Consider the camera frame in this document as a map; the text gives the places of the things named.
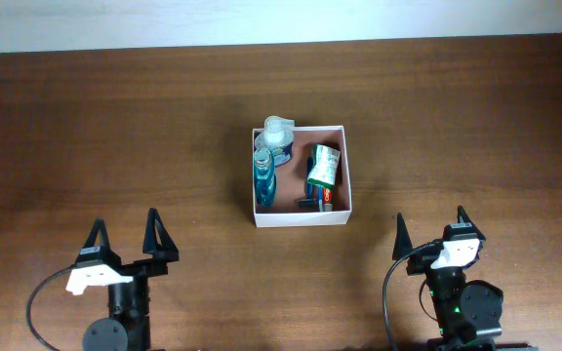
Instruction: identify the pink cardboard box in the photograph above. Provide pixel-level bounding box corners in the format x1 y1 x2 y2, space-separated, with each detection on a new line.
252 126 353 228

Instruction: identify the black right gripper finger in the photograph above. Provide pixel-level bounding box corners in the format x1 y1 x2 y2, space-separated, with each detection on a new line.
392 213 414 260
457 206 472 224

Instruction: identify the teal Listerine mouthwash bottle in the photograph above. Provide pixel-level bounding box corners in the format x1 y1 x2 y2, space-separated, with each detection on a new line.
254 147 276 207

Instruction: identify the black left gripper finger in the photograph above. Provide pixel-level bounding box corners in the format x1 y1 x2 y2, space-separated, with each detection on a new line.
142 208 180 262
82 218 110 250

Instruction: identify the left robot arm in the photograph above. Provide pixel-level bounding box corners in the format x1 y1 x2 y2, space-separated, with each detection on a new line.
66 208 180 351

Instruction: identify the clear foam pump bottle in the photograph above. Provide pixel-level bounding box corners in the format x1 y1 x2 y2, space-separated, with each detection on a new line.
255 116 295 167

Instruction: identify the red green toothpaste tube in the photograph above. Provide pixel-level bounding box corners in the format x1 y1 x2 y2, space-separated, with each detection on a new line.
323 187 334 212

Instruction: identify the blue white toothbrush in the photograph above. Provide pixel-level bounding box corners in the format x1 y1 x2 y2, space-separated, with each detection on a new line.
316 186 324 213

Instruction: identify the blue disposable razor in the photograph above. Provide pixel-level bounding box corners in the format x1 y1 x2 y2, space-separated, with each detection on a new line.
297 157 318 208

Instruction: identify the green white tissue packet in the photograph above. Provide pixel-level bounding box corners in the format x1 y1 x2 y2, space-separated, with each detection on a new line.
306 144 341 189

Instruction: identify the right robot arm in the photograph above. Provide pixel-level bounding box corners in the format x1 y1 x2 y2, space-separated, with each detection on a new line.
381 206 503 350

